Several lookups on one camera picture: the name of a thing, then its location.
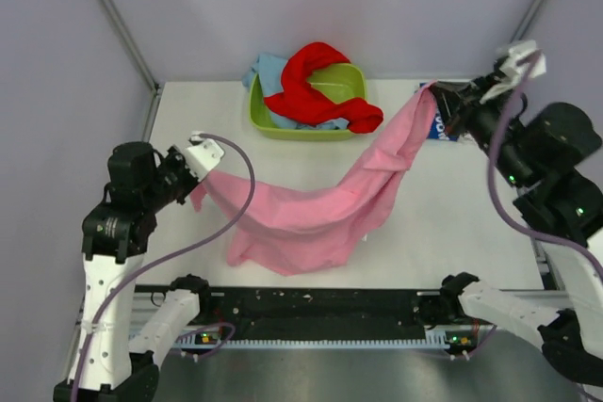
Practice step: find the folded blue printed t shirt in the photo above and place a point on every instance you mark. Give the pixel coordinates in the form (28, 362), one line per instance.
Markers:
(437, 130)

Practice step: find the green plastic basin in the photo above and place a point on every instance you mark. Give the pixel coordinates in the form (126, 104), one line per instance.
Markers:
(339, 82)

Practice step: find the red t shirt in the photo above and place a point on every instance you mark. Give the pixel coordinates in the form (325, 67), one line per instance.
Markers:
(299, 101)

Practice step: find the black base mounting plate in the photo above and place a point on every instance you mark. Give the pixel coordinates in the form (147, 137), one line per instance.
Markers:
(321, 314)

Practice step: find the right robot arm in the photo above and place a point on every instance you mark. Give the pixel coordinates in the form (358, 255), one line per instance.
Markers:
(559, 208)

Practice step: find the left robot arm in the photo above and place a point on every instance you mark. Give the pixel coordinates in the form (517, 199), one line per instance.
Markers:
(110, 364)

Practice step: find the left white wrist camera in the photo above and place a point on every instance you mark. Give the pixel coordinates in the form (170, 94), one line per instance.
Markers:
(202, 155)

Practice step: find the grey slotted cable duct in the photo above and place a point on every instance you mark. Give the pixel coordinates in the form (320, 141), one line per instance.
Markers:
(434, 339)

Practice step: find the left aluminium corner post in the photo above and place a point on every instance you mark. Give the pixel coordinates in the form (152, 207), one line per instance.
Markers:
(128, 43)

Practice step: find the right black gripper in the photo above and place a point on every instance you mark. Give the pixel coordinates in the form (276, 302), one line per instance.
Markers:
(457, 101)

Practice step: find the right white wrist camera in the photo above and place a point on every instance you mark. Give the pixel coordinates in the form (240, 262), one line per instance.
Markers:
(514, 60)

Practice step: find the light blue t shirt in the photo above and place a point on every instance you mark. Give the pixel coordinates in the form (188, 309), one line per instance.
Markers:
(268, 68)

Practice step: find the aluminium frame rail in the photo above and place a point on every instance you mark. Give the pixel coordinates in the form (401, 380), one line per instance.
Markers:
(549, 298)

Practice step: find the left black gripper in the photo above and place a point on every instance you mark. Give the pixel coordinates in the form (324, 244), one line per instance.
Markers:
(175, 156)

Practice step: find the pink t shirt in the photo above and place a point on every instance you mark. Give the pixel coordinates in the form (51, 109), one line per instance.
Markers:
(292, 232)

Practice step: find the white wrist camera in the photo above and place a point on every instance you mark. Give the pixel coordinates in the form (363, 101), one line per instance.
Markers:
(514, 60)
(202, 155)

